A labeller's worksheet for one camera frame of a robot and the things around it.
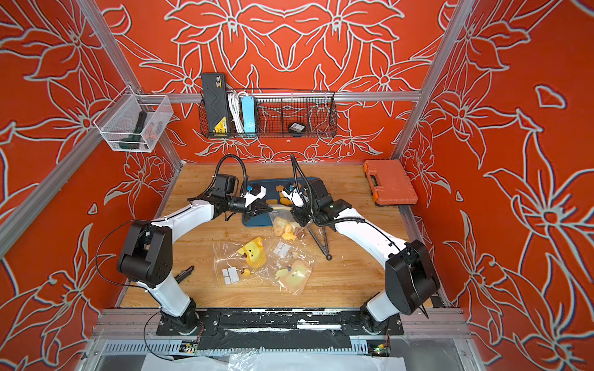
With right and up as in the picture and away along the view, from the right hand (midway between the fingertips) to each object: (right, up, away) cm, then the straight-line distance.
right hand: (288, 209), depth 83 cm
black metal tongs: (+14, -16, +5) cm, 22 cm away
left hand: (-7, +1, +2) cm, 7 cm away
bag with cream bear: (-2, -7, +10) cm, 12 cm away
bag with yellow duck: (-21, -21, +4) cm, 30 cm away
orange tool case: (+48, +10, +24) cm, 54 cm away
